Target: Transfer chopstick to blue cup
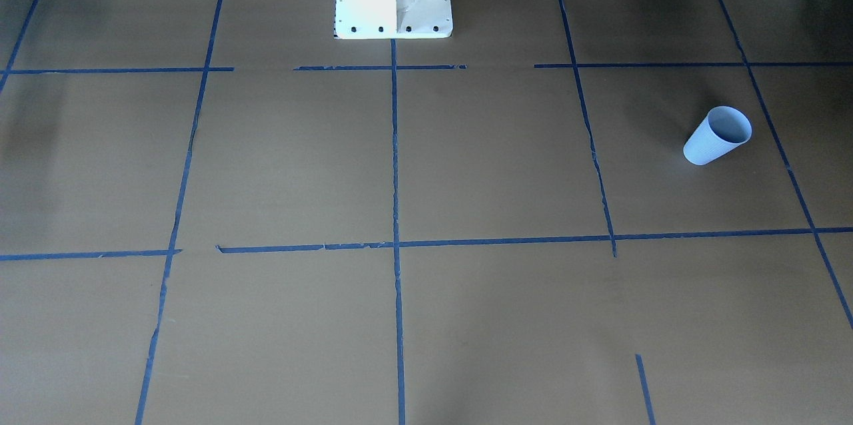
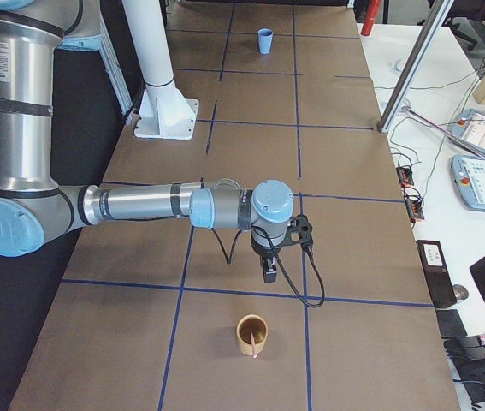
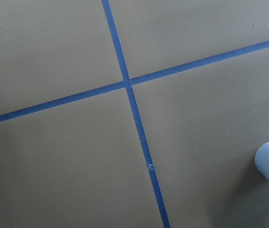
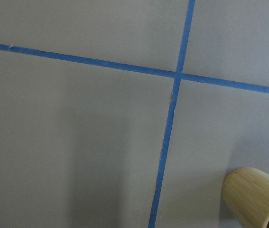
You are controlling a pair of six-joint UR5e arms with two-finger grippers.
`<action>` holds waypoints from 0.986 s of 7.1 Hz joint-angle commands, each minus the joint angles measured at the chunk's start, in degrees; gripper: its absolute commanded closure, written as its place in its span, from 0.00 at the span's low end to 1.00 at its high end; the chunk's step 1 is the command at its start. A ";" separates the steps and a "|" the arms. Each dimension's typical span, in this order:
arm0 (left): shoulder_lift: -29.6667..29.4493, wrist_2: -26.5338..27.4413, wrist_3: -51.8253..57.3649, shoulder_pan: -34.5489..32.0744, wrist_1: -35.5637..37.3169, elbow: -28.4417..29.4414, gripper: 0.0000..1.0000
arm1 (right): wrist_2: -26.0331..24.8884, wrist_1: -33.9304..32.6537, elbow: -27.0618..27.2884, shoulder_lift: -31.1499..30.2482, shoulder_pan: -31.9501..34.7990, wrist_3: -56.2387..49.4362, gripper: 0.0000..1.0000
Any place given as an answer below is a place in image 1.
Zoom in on light blue ribbed cup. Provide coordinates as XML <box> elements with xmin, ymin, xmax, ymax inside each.
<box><xmin>682</xmin><ymin>106</ymin><xmax>752</xmax><ymax>166</ymax></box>

